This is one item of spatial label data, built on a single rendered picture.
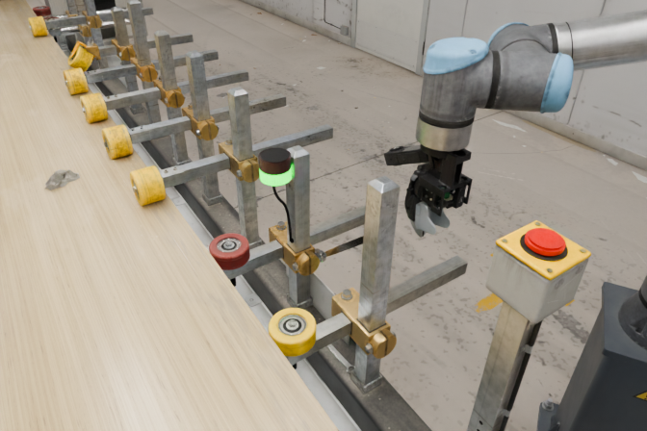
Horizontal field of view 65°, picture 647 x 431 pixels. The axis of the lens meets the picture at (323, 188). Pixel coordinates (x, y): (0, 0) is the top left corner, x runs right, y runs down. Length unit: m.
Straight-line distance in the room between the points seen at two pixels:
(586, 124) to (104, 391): 3.34
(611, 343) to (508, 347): 0.79
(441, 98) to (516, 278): 0.34
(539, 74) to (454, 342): 1.45
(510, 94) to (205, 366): 0.62
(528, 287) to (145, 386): 0.56
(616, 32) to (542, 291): 0.55
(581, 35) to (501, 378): 0.57
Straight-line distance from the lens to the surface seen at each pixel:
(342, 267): 2.35
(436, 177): 0.91
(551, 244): 0.58
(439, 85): 0.82
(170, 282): 1.00
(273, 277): 1.28
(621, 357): 1.44
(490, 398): 0.75
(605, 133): 3.70
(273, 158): 0.93
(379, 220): 0.77
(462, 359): 2.08
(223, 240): 1.07
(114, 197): 1.27
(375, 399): 1.06
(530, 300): 0.59
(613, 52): 1.00
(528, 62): 0.84
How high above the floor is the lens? 1.56
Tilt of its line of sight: 33 degrees down
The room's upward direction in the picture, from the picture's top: 1 degrees clockwise
